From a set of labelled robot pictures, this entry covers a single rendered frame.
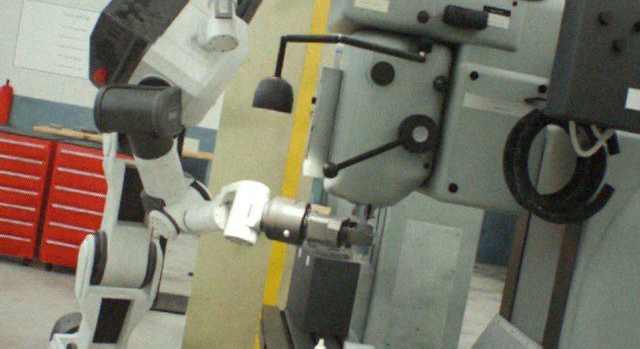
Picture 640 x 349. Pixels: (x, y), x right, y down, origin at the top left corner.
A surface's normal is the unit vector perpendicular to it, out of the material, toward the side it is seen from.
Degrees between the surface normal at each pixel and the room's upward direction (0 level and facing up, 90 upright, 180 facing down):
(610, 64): 90
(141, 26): 59
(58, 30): 90
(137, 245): 81
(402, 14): 90
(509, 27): 90
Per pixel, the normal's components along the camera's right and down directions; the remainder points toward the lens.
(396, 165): 0.11, 0.07
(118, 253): 0.47, -0.03
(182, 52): 0.48, -0.40
